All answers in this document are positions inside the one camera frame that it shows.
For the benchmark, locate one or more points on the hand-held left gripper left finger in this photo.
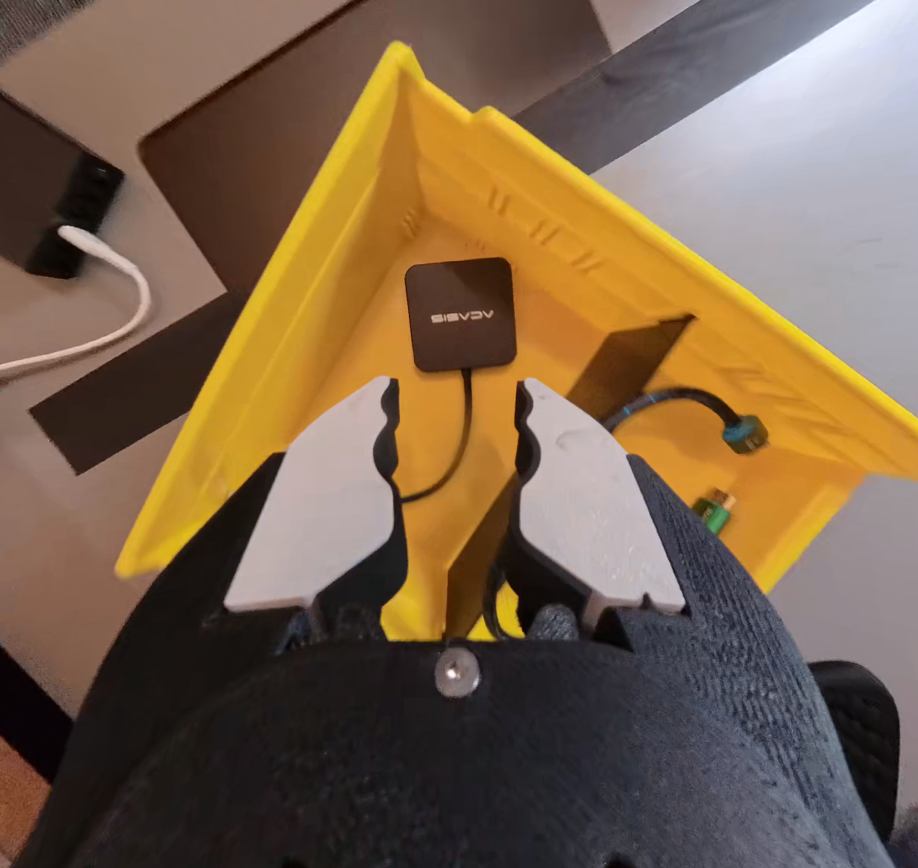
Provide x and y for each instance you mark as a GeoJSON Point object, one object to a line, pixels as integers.
{"type": "Point", "coordinates": [315, 517]}

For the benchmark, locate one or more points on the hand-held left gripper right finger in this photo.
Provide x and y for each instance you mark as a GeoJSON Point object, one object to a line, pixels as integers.
{"type": "Point", "coordinates": [595, 509]}

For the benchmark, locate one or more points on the black square hub adapter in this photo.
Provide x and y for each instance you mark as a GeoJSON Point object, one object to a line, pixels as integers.
{"type": "Point", "coordinates": [459, 316]}

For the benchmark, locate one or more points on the yellow plastic bin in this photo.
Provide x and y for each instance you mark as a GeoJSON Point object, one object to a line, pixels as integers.
{"type": "Point", "coordinates": [502, 187]}

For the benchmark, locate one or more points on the black power strip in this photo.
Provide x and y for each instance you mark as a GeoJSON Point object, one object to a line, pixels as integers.
{"type": "Point", "coordinates": [79, 215]}

